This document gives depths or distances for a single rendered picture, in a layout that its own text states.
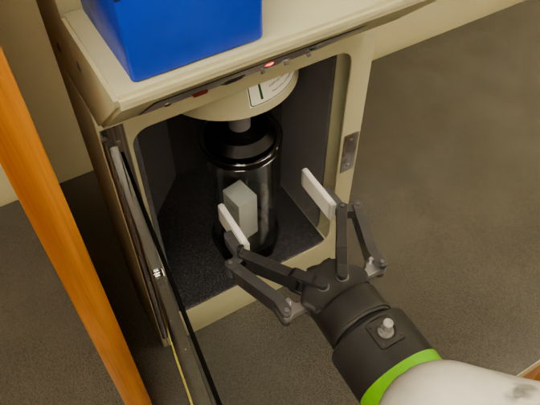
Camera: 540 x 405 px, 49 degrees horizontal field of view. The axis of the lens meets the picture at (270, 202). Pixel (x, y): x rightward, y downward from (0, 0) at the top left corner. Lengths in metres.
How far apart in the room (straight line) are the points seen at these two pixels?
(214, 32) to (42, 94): 0.68
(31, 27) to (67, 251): 0.54
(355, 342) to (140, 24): 0.36
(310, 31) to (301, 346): 0.57
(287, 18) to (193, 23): 0.09
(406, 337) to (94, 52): 0.38
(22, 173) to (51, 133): 0.67
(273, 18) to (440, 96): 0.89
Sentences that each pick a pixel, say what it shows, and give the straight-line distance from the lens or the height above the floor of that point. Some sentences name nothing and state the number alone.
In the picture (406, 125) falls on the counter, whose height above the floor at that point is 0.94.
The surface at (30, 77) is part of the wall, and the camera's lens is 1.04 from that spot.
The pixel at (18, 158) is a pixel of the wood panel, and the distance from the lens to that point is 0.44.
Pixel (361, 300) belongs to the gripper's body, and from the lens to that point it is 0.62.
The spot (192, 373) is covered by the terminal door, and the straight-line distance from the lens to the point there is 0.41.
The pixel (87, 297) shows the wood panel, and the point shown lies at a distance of 0.58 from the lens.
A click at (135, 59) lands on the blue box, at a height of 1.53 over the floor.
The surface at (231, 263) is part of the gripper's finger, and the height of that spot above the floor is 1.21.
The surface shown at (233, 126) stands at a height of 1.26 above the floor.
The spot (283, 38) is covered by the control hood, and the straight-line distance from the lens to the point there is 0.44.
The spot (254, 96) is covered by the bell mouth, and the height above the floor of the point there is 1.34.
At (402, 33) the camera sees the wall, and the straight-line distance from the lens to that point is 1.45.
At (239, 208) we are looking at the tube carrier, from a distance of 0.79.
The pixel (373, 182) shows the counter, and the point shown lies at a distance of 1.11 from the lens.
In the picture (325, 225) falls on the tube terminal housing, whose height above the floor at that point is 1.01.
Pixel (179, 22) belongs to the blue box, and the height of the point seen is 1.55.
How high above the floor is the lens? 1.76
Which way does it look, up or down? 51 degrees down
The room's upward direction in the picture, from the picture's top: straight up
